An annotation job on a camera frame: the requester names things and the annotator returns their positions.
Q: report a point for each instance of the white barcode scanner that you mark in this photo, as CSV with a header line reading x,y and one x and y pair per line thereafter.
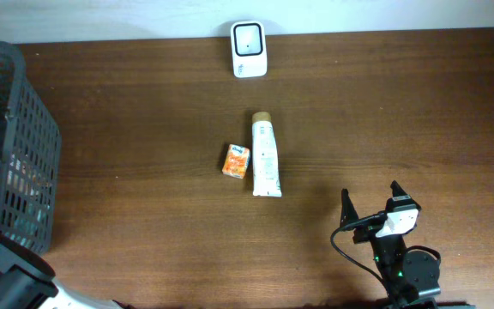
x,y
249,51

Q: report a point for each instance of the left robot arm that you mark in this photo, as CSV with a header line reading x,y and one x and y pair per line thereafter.
x,y
27,281

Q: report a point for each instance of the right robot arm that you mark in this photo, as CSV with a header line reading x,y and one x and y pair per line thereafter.
x,y
409,274

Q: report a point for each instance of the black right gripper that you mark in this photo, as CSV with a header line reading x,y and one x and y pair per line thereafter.
x,y
347,211

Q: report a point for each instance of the orange Kleenex tissue pack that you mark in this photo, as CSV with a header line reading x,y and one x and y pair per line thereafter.
x,y
236,161

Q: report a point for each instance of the white tube with cork cap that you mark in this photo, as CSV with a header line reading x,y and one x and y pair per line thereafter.
x,y
265,157

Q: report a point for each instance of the dark grey plastic basket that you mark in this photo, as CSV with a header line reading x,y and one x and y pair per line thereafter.
x,y
30,147

